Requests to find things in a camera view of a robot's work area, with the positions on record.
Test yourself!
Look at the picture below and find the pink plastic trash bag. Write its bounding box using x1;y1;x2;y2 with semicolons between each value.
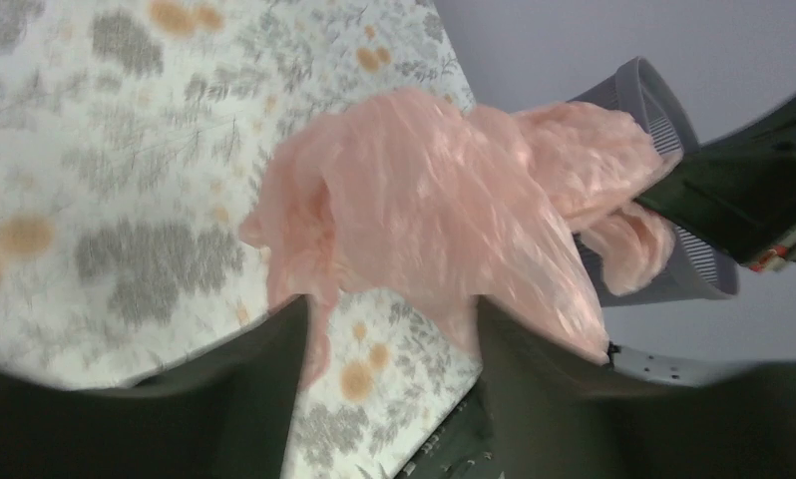
239;88;681;386

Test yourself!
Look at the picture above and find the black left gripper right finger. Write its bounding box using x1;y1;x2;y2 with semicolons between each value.
476;297;796;478

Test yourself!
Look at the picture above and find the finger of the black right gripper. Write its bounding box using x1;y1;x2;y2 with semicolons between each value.
636;95;796;264

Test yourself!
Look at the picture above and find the floral patterned table mat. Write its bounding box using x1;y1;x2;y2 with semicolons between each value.
0;0;479;478

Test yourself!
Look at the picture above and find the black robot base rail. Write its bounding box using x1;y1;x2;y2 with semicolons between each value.
396;386;503;479

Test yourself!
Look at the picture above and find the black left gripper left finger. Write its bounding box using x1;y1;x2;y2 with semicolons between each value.
0;296;309;478

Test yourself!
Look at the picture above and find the grey slotted trash bin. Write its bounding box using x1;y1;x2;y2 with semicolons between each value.
575;57;738;307

